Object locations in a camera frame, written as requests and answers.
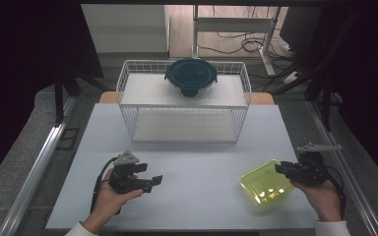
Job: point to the metal rail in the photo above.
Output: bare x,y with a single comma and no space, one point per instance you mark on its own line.
36,170
347,170

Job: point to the white desk frame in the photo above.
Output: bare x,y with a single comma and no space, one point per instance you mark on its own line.
233,24

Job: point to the person's right hand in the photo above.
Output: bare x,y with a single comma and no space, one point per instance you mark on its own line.
323,200

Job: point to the person's left hand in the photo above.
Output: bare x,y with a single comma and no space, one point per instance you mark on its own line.
110,200

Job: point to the round glass container blue lid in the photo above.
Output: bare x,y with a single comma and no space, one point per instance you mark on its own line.
190,77

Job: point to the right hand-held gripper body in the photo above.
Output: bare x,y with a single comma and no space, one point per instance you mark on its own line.
311,167

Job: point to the black stand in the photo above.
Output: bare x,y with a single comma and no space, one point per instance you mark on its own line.
60,98

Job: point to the dark curtain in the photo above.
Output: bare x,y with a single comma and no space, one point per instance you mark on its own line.
364,75
23,65

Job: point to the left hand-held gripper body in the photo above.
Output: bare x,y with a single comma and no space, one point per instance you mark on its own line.
124,173

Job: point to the white cabinet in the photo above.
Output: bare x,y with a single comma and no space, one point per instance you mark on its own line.
124,28

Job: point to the green square plastic container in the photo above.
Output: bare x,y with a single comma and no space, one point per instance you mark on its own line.
265,183

